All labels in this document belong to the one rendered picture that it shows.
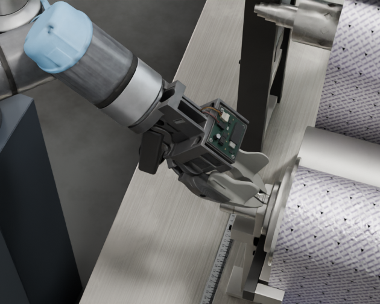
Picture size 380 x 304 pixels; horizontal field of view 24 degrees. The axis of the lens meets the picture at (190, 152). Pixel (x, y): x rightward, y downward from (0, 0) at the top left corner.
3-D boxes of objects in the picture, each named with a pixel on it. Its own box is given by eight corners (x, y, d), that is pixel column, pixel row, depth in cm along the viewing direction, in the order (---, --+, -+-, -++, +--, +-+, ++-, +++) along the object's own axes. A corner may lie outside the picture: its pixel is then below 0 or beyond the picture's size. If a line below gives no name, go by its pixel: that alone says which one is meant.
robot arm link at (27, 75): (-13, 30, 110) (0, 40, 100) (69, -1, 113) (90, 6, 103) (9, 87, 113) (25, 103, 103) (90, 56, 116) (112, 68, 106)
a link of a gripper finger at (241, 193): (280, 216, 108) (227, 173, 104) (248, 225, 112) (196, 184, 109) (287, 196, 109) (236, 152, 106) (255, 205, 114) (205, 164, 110)
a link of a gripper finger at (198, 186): (225, 210, 108) (174, 169, 105) (218, 213, 110) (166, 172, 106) (237, 180, 111) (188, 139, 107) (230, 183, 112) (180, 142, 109)
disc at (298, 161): (291, 193, 125) (303, 134, 112) (294, 194, 124) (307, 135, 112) (263, 284, 117) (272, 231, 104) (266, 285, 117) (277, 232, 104)
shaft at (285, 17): (257, 7, 124) (259, -9, 121) (298, 17, 123) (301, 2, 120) (251, 23, 122) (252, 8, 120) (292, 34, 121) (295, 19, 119)
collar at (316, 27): (300, 16, 125) (305, -15, 120) (341, 26, 124) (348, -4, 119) (289, 50, 122) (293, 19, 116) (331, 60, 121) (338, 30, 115)
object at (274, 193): (274, 193, 120) (277, 169, 113) (288, 196, 119) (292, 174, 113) (259, 242, 117) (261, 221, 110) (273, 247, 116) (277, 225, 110)
